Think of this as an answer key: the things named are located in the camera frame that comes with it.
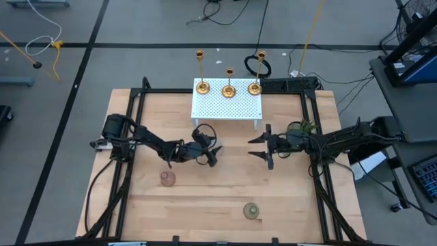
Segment black floor cable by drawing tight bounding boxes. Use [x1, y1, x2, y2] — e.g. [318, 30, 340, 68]
[186, 0, 252, 27]

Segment black cables to power strip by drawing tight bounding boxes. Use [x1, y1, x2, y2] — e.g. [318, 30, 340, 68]
[305, 70, 376, 117]

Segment short gold candlestick holder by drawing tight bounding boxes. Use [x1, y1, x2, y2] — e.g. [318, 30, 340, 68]
[221, 67, 237, 99]

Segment pink glass vase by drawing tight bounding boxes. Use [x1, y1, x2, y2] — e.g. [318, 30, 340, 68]
[160, 170, 178, 188]

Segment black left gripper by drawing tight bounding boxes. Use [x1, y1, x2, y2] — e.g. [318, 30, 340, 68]
[180, 128, 224, 168]

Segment white floor cable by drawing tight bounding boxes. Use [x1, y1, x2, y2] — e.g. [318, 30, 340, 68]
[25, 0, 64, 57]

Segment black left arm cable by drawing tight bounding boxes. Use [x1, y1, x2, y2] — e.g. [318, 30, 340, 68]
[83, 158, 114, 234]

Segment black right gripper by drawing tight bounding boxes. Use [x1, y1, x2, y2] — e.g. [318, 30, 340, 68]
[247, 123, 309, 171]

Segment green glass vase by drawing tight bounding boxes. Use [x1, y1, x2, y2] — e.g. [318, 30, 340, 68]
[242, 202, 261, 221]

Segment backlit keyboard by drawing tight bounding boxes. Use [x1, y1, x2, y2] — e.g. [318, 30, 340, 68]
[408, 154, 437, 203]

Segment black floor fan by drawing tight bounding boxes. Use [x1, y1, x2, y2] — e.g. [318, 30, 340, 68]
[395, 0, 437, 47]

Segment tall gold candlestick holder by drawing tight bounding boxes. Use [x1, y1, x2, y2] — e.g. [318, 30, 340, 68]
[246, 50, 268, 96]
[195, 49, 211, 96]

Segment blue laptop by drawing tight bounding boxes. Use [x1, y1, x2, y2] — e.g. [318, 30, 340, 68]
[384, 44, 437, 87]

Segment yellow plug with cord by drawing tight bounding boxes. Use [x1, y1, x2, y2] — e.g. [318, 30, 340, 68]
[51, 40, 65, 81]

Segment yellow hanging cable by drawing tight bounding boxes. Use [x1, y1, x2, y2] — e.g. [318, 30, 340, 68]
[296, 0, 325, 78]

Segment white perforated metal shelf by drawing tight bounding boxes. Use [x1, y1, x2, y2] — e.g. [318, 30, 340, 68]
[191, 77, 264, 131]

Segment yellow cable with black ball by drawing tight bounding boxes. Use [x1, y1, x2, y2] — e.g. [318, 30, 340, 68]
[0, 31, 61, 82]

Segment black upright post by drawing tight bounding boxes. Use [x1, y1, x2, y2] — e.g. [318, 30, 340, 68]
[382, 6, 437, 66]

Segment black coiled hanging cable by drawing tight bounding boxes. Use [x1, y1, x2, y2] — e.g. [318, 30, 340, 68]
[243, 0, 272, 79]

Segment grey side table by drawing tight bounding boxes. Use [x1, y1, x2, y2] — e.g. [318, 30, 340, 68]
[369, 47, 437, 226]

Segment black aluminium table frame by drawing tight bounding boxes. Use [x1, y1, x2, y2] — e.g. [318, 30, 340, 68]
[76, 77, 368, 245]

